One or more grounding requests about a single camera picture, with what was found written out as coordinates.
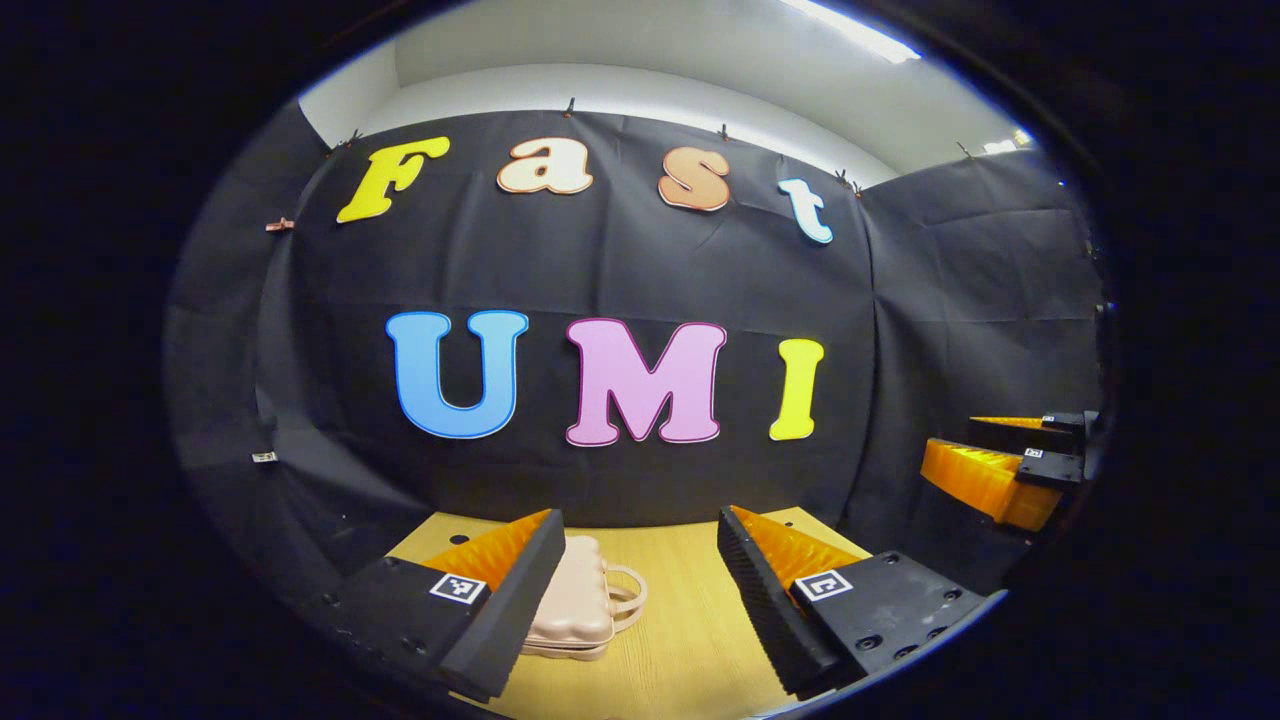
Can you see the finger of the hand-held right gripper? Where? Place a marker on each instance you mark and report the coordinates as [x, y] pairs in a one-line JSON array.
[[1050, 470], [1020, 435]]

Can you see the pink suitcase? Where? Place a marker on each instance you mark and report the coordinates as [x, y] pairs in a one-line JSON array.
[[575, 605]]

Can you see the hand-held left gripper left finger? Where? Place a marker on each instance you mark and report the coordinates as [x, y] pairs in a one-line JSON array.
[[515, 610]]

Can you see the copper clip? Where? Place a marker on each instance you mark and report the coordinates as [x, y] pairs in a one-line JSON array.
[[280, 225]]

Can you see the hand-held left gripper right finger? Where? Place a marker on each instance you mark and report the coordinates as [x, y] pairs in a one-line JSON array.
[[765, 610]]

